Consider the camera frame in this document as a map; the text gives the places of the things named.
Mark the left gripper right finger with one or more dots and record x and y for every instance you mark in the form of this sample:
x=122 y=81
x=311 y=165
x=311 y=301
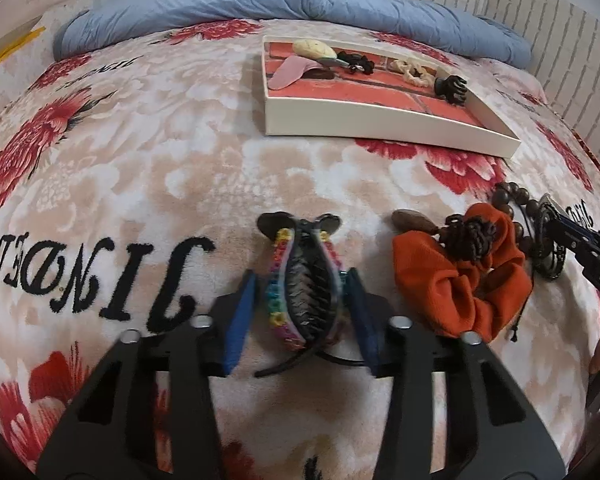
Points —
x=492 y=430

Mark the cream and pink hair clip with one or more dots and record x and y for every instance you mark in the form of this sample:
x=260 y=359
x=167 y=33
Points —
x=307 y=54

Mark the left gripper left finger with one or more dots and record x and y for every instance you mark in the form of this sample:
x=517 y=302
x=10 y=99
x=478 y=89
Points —
x=107 y=432

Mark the yellow strip at bedside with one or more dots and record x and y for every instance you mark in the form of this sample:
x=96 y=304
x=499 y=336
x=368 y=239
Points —
x=14 y=46

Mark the floral fleece blanket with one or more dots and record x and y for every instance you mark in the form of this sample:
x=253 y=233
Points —
x=132 y=177

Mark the blue folded quilt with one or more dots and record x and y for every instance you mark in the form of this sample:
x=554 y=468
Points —
x=444 y=28

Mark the rainbow black claw clip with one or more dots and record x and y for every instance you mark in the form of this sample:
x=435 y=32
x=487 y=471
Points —
x=305 y=288

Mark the orange scrunchie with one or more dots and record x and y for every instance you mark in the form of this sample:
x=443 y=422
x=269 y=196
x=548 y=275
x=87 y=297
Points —
x=451 y=296

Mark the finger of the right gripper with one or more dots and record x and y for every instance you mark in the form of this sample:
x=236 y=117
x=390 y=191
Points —
x=556 y=229

